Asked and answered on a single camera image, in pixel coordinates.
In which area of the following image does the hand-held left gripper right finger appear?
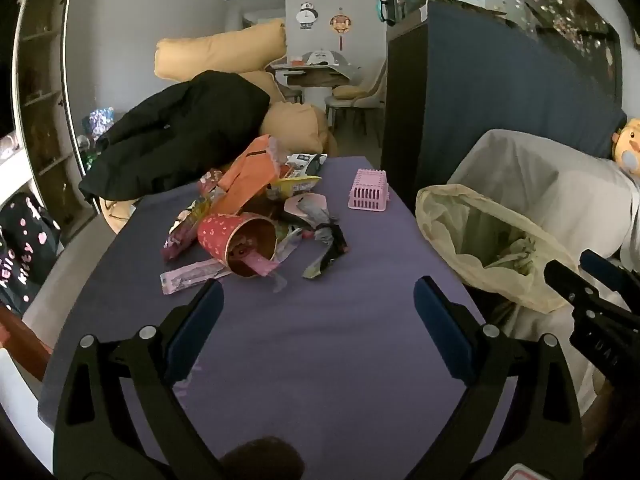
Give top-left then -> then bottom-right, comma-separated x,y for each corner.
413,275 -> 586,480

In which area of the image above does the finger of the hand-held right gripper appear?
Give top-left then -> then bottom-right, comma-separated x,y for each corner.
580,249 -> 640,307
544,258 -> 602,312

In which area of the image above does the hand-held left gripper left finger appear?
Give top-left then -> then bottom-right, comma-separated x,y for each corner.
52,278 -> 226,480

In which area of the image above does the long pink wrapper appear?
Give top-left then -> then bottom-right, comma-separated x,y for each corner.
160,260 -> 231,295

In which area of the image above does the beige trash bag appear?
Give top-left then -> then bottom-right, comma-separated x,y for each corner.
416,184 -> 566,313

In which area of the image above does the yellow snack wrapper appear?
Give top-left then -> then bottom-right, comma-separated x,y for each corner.
270,175 -> 321,201

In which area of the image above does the person's right forearm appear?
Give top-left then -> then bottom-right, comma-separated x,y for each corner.
580,375 -> 621,461

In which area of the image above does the red heart-print paper tub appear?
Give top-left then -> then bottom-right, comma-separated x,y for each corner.
197,212 -> 278,278

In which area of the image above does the white cloth cover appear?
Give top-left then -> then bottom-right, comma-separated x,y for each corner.
446,129 -> 640,441

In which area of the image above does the purple tablecloth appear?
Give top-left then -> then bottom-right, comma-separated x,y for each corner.
37,156 -> 516,480

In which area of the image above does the yellow-haired doll head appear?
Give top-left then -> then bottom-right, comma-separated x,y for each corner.
611,117 -> 640,176

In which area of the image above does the pink red wrapper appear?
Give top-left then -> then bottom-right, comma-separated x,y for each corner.
197,169 -> 226,201

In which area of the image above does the black silver crumpled wrapper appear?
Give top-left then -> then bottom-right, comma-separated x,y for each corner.
302,207 -> 351,281

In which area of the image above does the pink plastic basket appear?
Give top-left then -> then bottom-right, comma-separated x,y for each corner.
347,169 -> 390,211

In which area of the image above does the orange wrapper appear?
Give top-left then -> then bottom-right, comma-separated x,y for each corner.
212,135 -> 281,216

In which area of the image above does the black garment pink print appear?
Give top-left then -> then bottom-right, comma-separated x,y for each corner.
0,192 -> 63,316

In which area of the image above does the black jacket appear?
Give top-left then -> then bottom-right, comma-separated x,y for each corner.
78,70 -> 271,206

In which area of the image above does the dark cabinet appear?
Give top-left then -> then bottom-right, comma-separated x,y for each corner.
385,22 -> 431,201

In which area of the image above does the round yellow cushion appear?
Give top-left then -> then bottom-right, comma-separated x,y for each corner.
262,102 -> 338,158

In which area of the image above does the shiny foil bag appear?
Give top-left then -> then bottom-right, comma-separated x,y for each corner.
82,106 -> 117,141

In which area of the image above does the beige dining chair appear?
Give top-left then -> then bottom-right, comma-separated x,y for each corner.
325,57 -> 388,133

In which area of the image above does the flat yellow cushion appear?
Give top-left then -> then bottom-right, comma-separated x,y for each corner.
240,71 -> 283,103

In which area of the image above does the wooden shelf unit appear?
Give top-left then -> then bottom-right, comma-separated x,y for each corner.
12,0 -> 101,241

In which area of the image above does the dining table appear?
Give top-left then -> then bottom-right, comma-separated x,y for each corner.
265,62 -> 363,88

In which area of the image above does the long yellow bolster cushion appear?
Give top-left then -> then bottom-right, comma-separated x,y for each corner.
154,18 -> 287,82

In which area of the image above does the orange wall ornament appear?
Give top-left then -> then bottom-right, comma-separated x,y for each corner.
329,7 -> 353,51

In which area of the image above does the teal handled object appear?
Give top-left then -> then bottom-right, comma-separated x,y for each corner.
377,0 -> 401,26

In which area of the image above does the panda wall sticker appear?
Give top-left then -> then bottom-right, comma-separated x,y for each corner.
295,2 -> 318,31

